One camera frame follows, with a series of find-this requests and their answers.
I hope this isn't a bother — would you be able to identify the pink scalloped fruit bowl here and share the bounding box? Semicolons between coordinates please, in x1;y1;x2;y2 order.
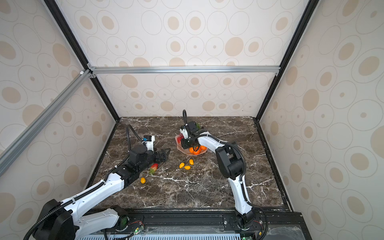
175;134;208;156

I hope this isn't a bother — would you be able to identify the red fake strawberry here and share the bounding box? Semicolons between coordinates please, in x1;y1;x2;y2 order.
177;135;184;144

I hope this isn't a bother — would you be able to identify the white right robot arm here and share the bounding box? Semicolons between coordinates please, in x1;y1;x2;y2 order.
180;131;256;228

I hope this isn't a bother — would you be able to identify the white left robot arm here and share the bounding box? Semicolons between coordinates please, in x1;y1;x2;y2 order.
24;144;171;240

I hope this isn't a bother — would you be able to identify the red strawberry with green leaf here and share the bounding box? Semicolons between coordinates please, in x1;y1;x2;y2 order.
149;163;159;176

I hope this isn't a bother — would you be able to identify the silver horizontal aluminium bar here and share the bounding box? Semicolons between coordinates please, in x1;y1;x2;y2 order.
91;66;280;74

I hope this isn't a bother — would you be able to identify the silver diagonal aluminium bar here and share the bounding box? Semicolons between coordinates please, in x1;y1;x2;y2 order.
1;70;91;175

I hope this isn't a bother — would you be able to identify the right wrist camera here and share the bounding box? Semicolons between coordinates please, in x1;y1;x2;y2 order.
180;121;199;139

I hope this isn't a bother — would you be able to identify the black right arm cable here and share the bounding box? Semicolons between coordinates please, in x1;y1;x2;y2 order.
182;109;268;240

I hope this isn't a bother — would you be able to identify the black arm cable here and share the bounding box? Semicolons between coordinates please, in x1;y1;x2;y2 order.
182;109;268;240
23;124;145;240

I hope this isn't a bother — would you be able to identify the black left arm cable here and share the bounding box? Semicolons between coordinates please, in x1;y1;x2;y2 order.
23;124;145;240

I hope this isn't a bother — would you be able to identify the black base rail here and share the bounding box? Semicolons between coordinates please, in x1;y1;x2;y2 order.
53;208;313;240

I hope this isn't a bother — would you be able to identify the black vertical frame post right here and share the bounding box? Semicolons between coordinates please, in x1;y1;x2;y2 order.
254;0;319;123

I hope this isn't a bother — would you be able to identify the black vertical frame post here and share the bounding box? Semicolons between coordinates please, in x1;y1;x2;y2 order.
43;0;120;122
254;0;319;123

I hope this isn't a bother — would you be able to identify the black vertical frame post left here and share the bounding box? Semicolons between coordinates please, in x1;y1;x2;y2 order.
43;0;120;122

